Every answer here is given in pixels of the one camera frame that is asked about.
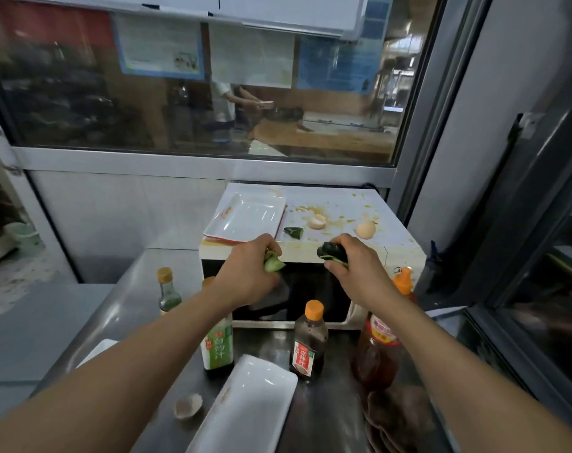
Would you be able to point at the person's right hand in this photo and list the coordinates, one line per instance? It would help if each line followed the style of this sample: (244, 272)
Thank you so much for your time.
(366, 278)

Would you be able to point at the person's left hand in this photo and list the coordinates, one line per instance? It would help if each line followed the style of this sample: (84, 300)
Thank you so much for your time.
(241, 278)

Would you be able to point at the person's left thumb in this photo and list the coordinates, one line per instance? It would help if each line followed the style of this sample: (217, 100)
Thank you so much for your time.
(272, 277)

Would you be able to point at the person's right thumb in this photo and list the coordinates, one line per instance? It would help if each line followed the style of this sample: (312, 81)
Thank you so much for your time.
(337, 275)

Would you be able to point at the light green pepper piece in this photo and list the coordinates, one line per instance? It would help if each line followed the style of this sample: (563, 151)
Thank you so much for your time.
(273, 264)

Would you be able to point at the dark green pepper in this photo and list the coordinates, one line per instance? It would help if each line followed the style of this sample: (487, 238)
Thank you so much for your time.
(332, 252)

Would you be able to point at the person's right forearm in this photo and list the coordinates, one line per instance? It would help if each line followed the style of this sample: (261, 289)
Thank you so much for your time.
(465, 382)

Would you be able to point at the person's left forearm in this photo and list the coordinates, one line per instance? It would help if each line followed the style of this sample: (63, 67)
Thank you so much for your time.
(111, 377)

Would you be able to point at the small green pepper piece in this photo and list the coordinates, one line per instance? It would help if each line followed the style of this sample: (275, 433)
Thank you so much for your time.
(294, 232)

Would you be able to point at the round eggshell half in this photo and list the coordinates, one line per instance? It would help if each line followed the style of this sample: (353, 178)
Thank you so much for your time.
(365, 230)

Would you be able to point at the open eggshell half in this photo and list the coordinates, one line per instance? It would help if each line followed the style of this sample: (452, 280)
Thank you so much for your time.
(317, 222)

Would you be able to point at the white rectangular plate red rim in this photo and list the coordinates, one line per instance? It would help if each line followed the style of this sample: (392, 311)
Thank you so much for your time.
(246, 217)

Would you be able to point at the white microwave oven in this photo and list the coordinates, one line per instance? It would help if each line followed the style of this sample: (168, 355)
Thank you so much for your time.
(342, 207)

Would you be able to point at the dark sauce bottle orange cap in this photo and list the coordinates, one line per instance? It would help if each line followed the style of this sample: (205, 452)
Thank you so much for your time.
(309, 344)

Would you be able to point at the large oil bottle orange cap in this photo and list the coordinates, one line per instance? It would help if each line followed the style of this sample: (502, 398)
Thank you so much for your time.
(378, 353)

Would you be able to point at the green label sauce bottle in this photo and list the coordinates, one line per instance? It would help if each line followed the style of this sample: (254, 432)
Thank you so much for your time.
(218, 346)

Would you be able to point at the small glass bottle tan cap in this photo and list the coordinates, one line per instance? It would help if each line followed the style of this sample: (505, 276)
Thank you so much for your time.
(168, 294)

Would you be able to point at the broken eggshell piece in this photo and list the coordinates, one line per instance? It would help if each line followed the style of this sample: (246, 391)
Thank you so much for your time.
(188, 406)

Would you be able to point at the brown cloth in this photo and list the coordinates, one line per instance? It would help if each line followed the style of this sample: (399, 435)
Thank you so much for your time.
(399, 419)

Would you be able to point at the white paper notice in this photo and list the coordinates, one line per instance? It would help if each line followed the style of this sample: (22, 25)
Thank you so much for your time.
(252, 54)

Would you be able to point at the blue poster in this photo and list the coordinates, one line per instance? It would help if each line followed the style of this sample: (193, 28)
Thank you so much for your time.
(347, 51)

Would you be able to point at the pale green cup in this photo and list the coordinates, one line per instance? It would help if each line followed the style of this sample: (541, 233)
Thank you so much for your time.
(26, 239)

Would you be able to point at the blue framed paper notice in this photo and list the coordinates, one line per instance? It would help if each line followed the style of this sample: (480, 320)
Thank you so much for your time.
(158, 47)

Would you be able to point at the metal door latch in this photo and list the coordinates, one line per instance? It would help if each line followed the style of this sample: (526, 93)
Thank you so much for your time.
(0, 146)

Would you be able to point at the glass window with metal frame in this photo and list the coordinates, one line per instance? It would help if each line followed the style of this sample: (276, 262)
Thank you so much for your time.
(78, 108)

